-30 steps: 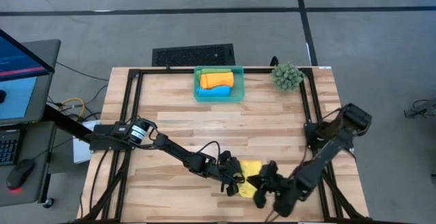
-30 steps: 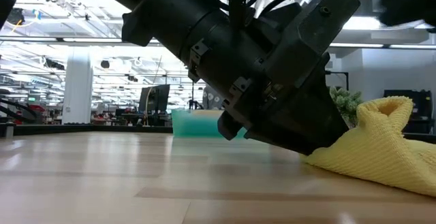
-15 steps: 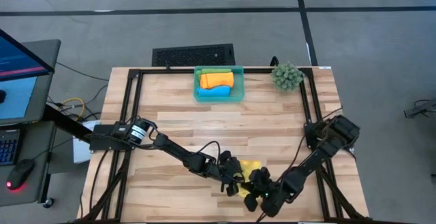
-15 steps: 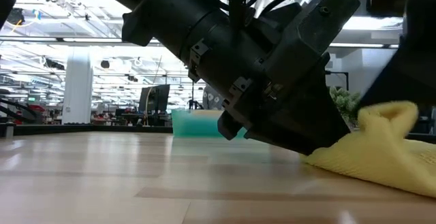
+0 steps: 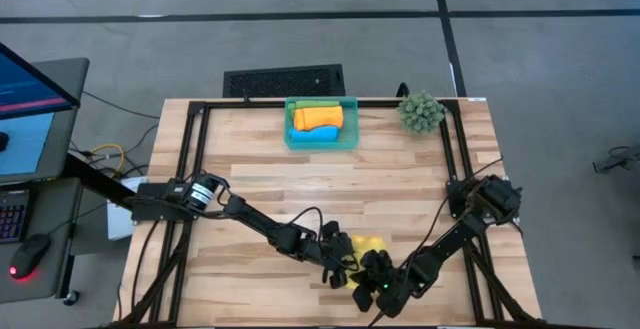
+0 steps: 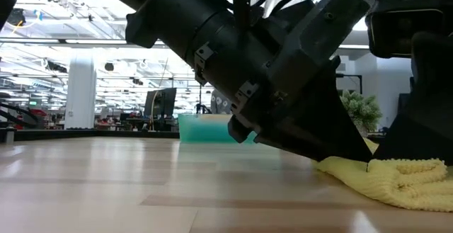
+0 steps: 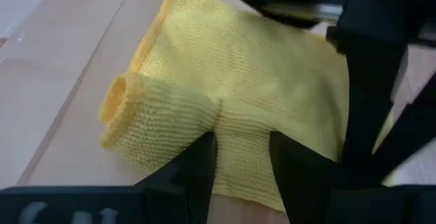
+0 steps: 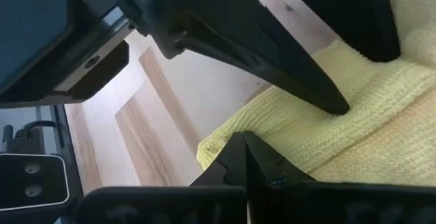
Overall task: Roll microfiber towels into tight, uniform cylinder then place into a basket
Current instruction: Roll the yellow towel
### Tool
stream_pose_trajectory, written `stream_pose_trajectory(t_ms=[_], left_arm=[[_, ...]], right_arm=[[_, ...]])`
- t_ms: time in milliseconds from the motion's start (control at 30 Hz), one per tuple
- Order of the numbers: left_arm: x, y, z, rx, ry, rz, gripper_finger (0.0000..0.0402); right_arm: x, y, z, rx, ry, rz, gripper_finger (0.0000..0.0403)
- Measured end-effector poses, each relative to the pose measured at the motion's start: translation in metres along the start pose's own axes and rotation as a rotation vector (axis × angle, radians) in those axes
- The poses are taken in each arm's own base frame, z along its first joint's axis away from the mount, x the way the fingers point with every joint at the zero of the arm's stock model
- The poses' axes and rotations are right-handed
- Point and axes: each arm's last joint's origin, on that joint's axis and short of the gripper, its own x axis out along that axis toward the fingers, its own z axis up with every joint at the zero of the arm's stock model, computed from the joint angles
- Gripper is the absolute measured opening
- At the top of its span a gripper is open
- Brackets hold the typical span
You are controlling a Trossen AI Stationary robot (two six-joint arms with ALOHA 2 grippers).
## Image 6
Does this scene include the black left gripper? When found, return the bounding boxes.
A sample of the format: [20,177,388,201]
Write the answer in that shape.
[227,0,374,163]

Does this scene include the yellow microfiber towel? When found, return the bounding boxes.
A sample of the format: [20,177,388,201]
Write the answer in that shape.
[312,137,453,213]

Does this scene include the teal translucent plastic basket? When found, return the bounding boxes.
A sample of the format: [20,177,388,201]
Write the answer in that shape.
[177,113,258,144]

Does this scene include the artificial green potted plant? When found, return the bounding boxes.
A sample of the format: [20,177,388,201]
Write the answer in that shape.
[339,90,384,138]

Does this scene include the person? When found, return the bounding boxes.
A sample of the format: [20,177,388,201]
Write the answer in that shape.
[210,89,234,115]

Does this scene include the black background computer monitor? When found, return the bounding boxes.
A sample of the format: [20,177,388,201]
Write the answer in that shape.
[143,86,178,121]

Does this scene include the white building pillar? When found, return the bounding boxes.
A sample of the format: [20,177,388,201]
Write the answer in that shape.
[64,53,98,130]

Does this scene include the black ceiling dome lamp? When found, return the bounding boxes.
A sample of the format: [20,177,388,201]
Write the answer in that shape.
[6,7,27,27]

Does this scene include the black background stand frame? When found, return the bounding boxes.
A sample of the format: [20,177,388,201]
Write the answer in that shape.
[336,72,363,96]
[198,83,213,115]

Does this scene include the black aluminium table frame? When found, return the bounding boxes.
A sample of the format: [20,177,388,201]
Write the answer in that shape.
[0,127,181,144]

